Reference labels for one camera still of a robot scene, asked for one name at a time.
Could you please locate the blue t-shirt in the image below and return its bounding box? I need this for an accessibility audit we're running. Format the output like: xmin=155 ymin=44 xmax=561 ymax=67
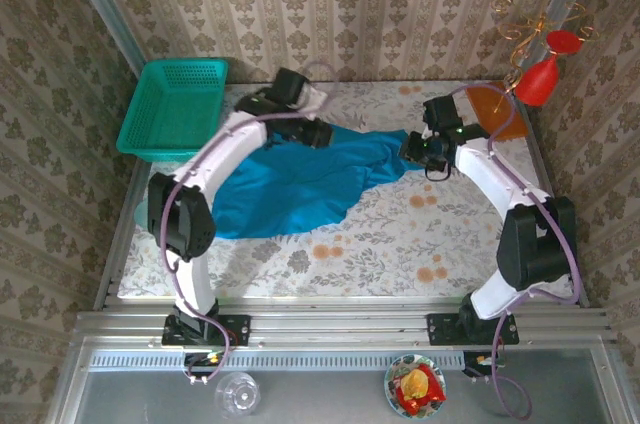
xmin=212 ymin=124 xmax=425 ymax=241

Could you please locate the floral tablecloth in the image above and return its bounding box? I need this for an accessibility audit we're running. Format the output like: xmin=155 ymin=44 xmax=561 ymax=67
xmin=117 ymin=81 xmax=574 ymax=300

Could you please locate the teal plastic basket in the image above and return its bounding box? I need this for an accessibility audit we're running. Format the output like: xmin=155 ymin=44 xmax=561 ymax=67
xmin=115 ymin=58 xmax=230 ymax=164

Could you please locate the red plastic wine glass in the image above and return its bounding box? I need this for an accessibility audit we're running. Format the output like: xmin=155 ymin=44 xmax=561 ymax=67
xmin=514 ymin=29 xmax=585 ymax=106

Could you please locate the black adapter board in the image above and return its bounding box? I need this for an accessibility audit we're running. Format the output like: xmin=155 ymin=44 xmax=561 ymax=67
xmin=182 ymin=351 xmax=225 ymax=379
xmin=462 ymin=351 xmax=503 ymax=378

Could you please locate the yellow orange snack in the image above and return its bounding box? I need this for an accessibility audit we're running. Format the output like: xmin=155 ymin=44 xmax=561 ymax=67
xmin=399 ymin=368 xmax=430 ymax=398

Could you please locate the patterned plate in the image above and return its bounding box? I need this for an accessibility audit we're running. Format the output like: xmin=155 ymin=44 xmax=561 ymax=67
xmin=383 ymin=353 xmax=448 ymax=419

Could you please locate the red snack packet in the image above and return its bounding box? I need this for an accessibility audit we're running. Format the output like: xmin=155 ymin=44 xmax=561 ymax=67
xmin=394 ymin=362 xmax=447 ymax=415

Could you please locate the grey metal shelf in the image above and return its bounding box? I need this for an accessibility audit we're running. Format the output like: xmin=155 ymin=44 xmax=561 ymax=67
xmin=47 ymin=336 xmax=639 ymax=424

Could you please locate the clear plastic cup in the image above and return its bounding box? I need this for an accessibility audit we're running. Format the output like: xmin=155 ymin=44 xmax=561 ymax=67
xmin=213 ymin=371 xmax=262 ymax=420

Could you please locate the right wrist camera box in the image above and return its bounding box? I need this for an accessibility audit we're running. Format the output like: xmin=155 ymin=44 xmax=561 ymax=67
xmin=422 ymin=95 xmax=462 ymax=131

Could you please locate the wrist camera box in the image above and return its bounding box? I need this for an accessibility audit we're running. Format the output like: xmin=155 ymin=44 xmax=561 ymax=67
xmin=422 ymin=95 xmax=462 ymax=131
xmin=271 ymin=67 xmax=327 ymax=118

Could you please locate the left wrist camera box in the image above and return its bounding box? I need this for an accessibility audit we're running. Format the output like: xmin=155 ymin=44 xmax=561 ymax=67
xmin=271 ymin=67 xmax=327 ymax=118

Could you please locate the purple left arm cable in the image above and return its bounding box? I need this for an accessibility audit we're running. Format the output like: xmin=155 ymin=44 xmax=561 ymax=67
xmin=160 ymin=61 xmax=339 ymax=388

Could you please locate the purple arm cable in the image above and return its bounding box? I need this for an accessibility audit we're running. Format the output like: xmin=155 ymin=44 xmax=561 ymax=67
xmin=447 ymin=82 xmax=584 ymax=421
xmin=160 ymin=61 xmax=339 ymax=388

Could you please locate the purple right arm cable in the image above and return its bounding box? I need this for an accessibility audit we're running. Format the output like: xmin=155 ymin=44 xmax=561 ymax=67
xmin=447 ymin=82 xmax=584 ymax=421

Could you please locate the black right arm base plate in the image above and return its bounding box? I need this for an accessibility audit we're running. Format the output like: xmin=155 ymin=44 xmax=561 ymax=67
xmin=426 ymin=312 xmax=520 ymax=347

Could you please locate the aluminium frame rail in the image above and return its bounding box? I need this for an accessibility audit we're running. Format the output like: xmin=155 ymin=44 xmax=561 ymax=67
xmin=74 ymin=296 xmax=614 ymax=351

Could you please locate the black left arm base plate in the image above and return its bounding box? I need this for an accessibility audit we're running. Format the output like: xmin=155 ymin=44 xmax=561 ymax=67
xmin=161 ymin=313 xmax=251 ymax=347

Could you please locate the grey slotted cable duct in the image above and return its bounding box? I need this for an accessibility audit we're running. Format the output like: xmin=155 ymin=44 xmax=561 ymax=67
xmin=88 ymin=349 xmax=464 ymax=371

